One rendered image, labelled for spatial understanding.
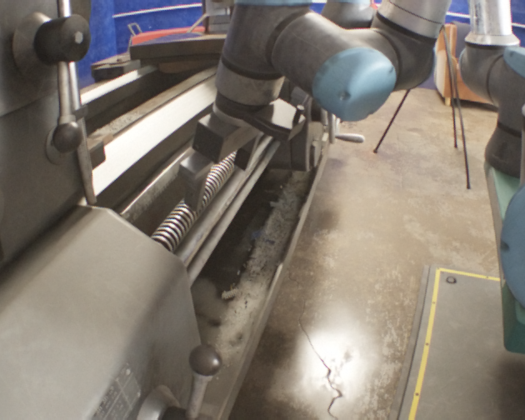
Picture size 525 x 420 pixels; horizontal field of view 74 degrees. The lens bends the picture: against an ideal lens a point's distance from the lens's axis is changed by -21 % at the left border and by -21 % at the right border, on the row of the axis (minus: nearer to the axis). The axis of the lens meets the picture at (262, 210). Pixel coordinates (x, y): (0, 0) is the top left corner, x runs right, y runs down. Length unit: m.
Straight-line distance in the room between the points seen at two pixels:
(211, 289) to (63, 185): 0.63
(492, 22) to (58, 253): 1.00
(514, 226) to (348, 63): 0.23
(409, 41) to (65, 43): 0.39
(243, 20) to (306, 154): 0.83
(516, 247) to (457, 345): 0.75
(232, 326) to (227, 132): 0.48
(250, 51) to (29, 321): 0.39
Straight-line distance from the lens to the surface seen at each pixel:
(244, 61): 0.53
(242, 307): 0.98
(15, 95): 0.41
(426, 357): 1.01
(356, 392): 1.31
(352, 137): 1.25
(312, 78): 0.44
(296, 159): 1.30
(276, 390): 1.31
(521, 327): 0.55
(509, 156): 0.96
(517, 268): 0.34
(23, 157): 0.43
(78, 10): 0.72
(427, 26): 0.54
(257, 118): 0.57
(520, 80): 0.93
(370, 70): 0.43
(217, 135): 0.57
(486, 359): 1.05
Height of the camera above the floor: 1.06
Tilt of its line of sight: 29 degrees down
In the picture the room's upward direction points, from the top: 2 degrees counter-clockwise
